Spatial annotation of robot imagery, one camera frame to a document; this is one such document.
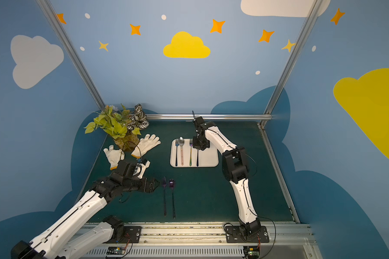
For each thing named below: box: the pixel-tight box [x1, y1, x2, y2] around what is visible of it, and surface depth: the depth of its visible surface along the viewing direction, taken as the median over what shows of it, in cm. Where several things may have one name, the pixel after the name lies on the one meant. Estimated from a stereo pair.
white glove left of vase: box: [103, 144, 125, 171], surface depth 103 cm
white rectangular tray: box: [169, 138, 219, 168], surface depth 103 cm
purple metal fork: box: [162, 176, 167, 217], surface depth 87 cm
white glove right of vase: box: [130, 133, 162, 160], surface depth 110 cm
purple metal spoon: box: [168, 178, 176, 220], surface depth 88 cm
